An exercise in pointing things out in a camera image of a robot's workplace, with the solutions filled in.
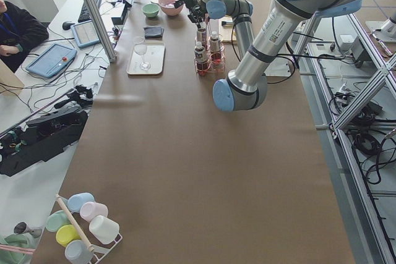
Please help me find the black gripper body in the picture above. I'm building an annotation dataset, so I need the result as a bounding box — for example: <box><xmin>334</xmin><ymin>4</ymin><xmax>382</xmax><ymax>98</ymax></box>
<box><xmin>173</xmin><ymin>0</ymin><xmax>206</xmax><ymax>23</ymax></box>

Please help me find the tea bottle taken out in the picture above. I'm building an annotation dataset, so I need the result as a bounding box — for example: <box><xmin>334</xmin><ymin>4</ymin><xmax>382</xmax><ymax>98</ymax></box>
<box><xmin>196</xmin><ymin>28</ymin><xmax>207</xmax><ymax>49</ymax></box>

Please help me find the copper wire bottle basket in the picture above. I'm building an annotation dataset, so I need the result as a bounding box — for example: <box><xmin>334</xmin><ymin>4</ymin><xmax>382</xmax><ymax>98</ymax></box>
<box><xmin>194</xmin><ymin>16</ymin><xmax>226</xmax><ymax>77</ymax></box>

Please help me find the tea bottle front left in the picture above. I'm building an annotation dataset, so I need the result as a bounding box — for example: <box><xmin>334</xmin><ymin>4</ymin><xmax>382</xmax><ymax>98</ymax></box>
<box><xmin>194</xmin><ymin>41</ymin><xmax>209</xmax><ymax>76</ymax></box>

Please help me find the tea bottle middle basket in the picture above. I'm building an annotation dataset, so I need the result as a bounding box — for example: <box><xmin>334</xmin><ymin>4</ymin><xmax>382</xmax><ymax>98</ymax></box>
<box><xmin>210</xmin><ymin>31</ymin><xmax>222</xmax><ymax>70</ymax></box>

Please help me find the pink bowl with ice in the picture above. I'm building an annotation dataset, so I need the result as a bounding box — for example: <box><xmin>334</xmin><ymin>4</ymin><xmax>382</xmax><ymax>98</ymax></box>
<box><xmin>158</xmin><ymin>0</ymin><xmax>184</xmax><ymax>17</ymax></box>

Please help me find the wooden cutting board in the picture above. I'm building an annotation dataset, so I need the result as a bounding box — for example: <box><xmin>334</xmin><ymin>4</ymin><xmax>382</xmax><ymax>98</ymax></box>
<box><xmin>218</xmin><ymin>17</ymin><xmax>237</xmax><ymax>44</ymax></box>

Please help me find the green ceramic bowl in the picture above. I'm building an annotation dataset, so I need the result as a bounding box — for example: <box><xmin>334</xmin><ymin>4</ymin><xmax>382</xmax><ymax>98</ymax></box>
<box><xmin>142</xmin><ymin>3</ymin><xmax>160</xmax><ymax>18</ymax></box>

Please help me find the folded grey cloth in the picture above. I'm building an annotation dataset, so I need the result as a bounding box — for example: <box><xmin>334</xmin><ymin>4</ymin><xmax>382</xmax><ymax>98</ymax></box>
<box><xmin>144</xmin><ymin>26</ymin><xmax>164</xmax><ymax>39</ymax></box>

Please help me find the clear wine glass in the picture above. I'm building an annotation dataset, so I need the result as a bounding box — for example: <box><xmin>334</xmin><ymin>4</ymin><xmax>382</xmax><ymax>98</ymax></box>
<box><xmin>134</xmin><ymin>36</ymin><xmax>151</xmax><ymax>70</ymax></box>

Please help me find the cream serving tray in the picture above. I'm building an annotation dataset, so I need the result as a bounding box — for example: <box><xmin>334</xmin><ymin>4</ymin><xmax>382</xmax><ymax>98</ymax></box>
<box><xmin>126</xmin><ymin>40</ymin><xmax>165</xmax><ymax>76</ymax></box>

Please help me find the black computer keyboard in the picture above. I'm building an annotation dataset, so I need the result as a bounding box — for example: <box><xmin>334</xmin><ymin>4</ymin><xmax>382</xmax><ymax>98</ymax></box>
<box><xmin>77</xmin><ymin>0</ymin><xmax>101</xmax><ymax>23</ymax></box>

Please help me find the black computer mouse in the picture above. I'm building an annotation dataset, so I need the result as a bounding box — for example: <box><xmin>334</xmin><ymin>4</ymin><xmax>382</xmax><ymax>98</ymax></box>
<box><xmin>62</xmin><ymin>21</ymin><xmax>75</xmax><ymax>31</ymax></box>

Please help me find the blue teach pendant tablet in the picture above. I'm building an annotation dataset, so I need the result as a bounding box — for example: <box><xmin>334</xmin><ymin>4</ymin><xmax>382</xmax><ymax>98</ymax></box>
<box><xmin>26</xmin><ymin>44</ymin><xmax>77</xmax><ymax>79</ymax></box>

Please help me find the seated person dark jacket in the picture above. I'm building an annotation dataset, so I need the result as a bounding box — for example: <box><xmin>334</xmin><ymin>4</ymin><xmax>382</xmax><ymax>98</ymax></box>
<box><xmin>1</xmin><ymin>0</ymin><xmax>49</xmax><ymax>72</ymax></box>

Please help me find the black equipment case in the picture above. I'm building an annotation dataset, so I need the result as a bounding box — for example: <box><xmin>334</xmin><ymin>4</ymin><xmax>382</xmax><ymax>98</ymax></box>
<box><xmin>1</xmin><ymin>107</ymin><xmax>88</xmax><ymax>177</ymax></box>

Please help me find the pink plastic cup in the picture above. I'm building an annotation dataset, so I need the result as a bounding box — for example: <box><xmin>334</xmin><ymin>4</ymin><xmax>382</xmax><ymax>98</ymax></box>
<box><xmin>79</xmin><ymin>202</ymin><xmax>108</xmax><ymax>222</ymax></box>

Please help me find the blue plastic cup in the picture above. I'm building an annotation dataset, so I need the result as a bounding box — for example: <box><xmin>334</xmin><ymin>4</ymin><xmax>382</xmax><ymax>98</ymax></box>
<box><xmin>67</xmin><ymin>192</ymin><xmax>95</xmax><ymax>212</ymax></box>

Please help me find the white plastic cup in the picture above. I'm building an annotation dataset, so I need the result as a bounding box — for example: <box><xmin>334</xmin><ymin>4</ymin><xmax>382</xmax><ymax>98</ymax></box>
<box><xmin>89</xmin><ymin>215</ymin><xmax>120</xmax><ymax>244</ymax></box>

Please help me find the green plastic cup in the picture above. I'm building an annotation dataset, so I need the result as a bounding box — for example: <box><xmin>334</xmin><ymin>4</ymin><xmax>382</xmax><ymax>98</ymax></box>
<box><xmin>45</xmin><ymin>210</ymin><xmax>70</xmax><ymax>232</ymax></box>

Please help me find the yellow plastic cup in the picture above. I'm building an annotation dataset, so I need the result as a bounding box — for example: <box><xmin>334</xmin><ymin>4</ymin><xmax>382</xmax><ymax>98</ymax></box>
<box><xmin>56</xmin><ymin>224</ymin><xmax>80</xmax><ymax>247</ymax></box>

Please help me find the white cup rack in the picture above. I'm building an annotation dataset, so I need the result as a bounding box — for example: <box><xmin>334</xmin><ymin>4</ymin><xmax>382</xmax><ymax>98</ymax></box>
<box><xmin>55</xmin><ymin>194</ymin><xmax>123</xmax><ymax>263</ymax></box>

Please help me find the grey plastic cup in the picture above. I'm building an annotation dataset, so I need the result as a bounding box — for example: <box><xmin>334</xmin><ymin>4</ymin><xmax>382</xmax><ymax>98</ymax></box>
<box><xmin>64</xmin><ymin>240</ymin><xmax>93</xmax><ymax>264</ymax></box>

